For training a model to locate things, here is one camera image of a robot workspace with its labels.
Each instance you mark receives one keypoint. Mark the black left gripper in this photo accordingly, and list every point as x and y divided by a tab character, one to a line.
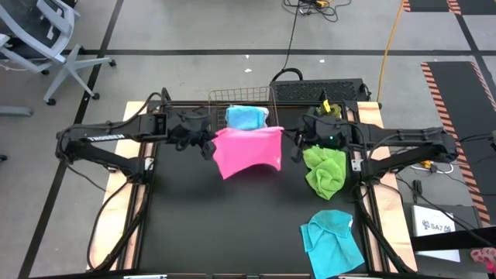
193	133

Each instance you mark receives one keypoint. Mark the black diagonal frame strut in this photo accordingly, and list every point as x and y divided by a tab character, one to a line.
381	238
126	234

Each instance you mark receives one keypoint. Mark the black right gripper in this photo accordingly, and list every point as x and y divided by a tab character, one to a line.
310	131

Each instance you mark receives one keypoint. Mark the black perforated computer case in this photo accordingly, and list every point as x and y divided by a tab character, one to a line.
310	91

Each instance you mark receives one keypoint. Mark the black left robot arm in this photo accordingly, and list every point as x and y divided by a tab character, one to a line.
104	137

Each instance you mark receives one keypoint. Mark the black table frame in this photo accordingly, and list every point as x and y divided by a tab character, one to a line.
186	103

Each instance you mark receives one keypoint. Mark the white labelled box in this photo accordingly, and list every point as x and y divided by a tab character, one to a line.
430	217

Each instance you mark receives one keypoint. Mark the pink microfiber towel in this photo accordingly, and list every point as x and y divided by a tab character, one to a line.
248	151

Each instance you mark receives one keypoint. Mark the wooden table side board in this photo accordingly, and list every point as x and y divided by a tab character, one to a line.
393	217
116	217

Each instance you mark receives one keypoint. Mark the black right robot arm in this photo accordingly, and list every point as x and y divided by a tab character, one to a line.
407	137

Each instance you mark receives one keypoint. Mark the pink patterned object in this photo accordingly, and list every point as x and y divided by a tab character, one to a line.
484	257

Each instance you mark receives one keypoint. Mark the teal microfiber towel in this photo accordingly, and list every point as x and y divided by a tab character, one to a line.
329	244

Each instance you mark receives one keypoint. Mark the silver metal bracket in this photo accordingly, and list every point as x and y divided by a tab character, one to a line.
356	165

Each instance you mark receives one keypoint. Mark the black hazard-striped floor mat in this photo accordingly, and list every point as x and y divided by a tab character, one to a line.
457	116
426	4

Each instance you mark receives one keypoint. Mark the yellow tag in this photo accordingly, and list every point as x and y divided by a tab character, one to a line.
325	105

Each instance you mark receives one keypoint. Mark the green microfiber towel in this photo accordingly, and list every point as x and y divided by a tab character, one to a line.
325	174

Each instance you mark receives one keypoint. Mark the black beam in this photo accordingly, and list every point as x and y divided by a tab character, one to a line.
465	238

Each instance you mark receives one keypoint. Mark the black power adapter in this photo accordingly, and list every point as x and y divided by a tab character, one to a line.
417	186

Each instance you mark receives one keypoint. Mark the small green potted plant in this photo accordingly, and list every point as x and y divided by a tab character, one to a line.
335	110

